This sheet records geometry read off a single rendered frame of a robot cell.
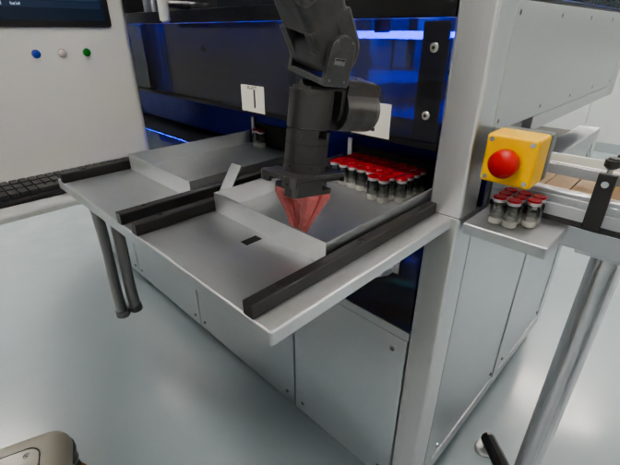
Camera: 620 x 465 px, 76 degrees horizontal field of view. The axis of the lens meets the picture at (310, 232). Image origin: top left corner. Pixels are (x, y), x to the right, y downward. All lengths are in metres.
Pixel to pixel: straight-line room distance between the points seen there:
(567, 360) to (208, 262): 0.69
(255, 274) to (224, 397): 1.07
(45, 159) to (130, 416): 0.87
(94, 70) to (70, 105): 0.12
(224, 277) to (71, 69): 0.91
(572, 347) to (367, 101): 0.61
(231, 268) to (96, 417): 1.17
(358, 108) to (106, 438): 1.32
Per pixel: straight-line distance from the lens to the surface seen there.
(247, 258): 0.56
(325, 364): 1.14
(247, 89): 1.00
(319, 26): 0.48
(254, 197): 0.76
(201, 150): 1.08
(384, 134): 0.74
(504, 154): 0.62
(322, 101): 0.51
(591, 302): 0.86
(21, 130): 1.30
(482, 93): 0.66
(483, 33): 0.66
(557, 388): 0.98
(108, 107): 1.35
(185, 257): 0.58
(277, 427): 1.46
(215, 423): 1.50
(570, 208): 0.76
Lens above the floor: 1.16
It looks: 27 degrees down
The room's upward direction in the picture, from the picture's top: straight up
